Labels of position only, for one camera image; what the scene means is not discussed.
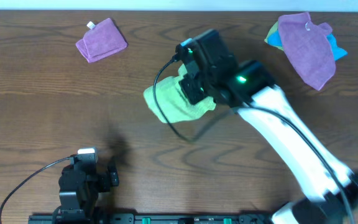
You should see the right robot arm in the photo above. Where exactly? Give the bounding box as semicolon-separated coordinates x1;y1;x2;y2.
180;59;358;224

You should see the green cloth under pile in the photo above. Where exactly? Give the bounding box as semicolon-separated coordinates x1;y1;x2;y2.
264;22;283;51

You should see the right black cable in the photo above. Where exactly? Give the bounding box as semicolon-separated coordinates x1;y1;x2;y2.
152;55;356;224

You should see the folded purple cloth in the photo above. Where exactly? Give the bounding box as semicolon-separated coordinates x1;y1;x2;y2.
76;18;127;63

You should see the light green cloth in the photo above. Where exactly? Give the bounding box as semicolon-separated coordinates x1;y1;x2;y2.
155;65;216;123

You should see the blue cloth in pile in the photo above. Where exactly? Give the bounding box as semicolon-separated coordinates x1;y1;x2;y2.
267;30;348;62

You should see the left black cable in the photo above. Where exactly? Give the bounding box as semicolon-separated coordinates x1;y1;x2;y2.
0;156;74;224

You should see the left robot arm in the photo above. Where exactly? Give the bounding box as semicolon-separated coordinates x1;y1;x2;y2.
52;154;119;223

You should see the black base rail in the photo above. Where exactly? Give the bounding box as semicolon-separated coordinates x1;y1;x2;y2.
28;213;272;224

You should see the black cable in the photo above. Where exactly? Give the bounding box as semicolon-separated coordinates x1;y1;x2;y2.
152;55;356;224
0;156;74;224

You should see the purple cloth in pile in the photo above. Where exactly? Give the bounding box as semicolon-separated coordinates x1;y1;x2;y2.
278;12;336;90

